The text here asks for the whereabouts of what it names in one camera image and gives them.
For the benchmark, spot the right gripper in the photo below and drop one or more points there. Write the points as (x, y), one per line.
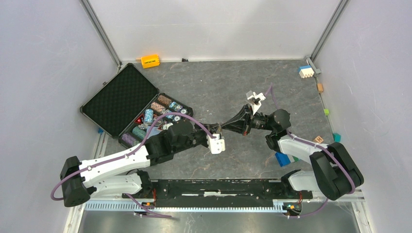
(237, 123)

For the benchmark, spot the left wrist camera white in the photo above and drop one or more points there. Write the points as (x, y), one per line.
(216, 143)

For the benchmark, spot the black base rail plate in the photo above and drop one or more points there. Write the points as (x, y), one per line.
(219, 193)

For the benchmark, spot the blue playing card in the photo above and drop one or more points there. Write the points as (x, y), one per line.
(154, 131)

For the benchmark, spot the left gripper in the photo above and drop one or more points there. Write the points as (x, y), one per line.
(205, 135)

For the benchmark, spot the small orange cube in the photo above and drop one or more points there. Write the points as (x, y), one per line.
(320, 88)

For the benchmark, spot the wooden letter cube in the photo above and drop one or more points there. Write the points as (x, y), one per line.
(319, 139)

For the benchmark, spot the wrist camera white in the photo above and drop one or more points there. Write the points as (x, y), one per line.
(255, 100)
(216, 143)

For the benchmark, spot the orange yellow toy block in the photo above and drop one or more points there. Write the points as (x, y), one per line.
(150, 61)

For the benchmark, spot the black poker chip case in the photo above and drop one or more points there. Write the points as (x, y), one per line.
(123, 105)

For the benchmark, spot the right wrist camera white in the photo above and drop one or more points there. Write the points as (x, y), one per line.
(255, 100)

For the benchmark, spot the blue green white block stack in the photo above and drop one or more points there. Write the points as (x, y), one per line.
(284, 159)

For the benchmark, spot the blue white toy block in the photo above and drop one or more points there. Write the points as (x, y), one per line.
(306, 71)

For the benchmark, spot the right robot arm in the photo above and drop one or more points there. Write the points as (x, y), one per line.
(334, 173)

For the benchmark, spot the small teal cube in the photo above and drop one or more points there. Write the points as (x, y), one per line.
(336, 137)

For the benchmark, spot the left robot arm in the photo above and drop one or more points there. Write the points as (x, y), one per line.
(81, 180)

